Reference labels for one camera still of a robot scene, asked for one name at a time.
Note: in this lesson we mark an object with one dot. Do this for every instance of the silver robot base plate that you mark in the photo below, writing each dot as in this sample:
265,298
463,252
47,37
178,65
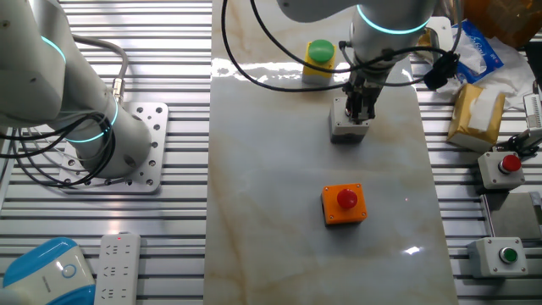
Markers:
154,127

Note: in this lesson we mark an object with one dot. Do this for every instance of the grey metal plate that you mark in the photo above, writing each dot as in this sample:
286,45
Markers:
512,214

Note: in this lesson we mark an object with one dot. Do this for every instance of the brown tissue pack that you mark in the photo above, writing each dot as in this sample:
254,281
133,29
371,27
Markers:
461,123

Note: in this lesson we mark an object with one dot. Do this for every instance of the blue white device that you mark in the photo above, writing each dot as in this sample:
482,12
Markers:
42,275

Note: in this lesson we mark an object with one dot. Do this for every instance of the white power strip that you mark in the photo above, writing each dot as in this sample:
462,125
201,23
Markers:
116,271

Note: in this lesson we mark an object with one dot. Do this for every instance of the grey box green button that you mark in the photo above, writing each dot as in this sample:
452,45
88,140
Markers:
487,259

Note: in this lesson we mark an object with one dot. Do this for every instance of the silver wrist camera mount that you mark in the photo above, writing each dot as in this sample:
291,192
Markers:
440,31

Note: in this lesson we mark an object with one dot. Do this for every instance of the blue tissue pack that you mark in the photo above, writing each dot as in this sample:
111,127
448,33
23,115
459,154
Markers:
491,59

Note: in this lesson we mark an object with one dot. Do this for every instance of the white tissue paper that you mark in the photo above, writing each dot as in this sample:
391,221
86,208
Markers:
516,80

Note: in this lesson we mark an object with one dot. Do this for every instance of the brown cardboard box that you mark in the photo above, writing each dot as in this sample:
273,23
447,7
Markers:
499,21

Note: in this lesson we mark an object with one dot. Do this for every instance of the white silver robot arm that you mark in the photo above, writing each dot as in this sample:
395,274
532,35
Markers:
42,63

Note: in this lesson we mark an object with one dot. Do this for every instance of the silver ribbed camera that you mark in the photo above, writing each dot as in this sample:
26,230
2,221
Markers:
534,110

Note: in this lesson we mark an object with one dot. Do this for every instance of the grey box red mushroom button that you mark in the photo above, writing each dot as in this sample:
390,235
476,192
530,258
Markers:
491,174

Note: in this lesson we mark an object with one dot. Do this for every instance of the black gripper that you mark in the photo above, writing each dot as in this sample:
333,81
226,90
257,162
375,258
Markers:
364,89

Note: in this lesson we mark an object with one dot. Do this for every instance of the yellow packet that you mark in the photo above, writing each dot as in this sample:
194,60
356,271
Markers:
424,42

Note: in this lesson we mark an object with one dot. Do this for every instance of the yellow box green mushroom button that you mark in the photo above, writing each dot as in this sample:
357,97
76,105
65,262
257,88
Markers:
321,51

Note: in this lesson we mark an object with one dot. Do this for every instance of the orange box red mushroom button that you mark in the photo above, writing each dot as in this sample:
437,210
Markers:
339,212

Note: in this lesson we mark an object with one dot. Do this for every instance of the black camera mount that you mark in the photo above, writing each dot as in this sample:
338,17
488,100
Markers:
525,142

